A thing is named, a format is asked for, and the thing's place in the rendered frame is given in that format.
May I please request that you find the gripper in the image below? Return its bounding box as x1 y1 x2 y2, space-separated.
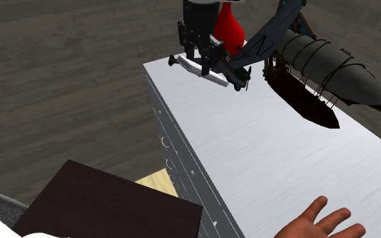
177 0 226 77

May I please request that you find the red vase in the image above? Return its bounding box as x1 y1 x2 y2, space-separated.
212 1 246 57

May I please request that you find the grey model biplane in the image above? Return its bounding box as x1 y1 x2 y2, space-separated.
206 0 308 93

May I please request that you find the white chest of drawers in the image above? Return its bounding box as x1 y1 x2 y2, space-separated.
143 41 381 238

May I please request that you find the pale yellow flat board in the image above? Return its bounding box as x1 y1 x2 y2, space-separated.
135 167 180 199

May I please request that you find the grey airship model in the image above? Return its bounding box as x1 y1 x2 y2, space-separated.
263 0 381 130

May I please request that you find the brown hand figure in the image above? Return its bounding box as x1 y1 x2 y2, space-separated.
273 195 367 238

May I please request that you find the grey mesh box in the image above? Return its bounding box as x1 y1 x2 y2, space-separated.
0 193 29 229

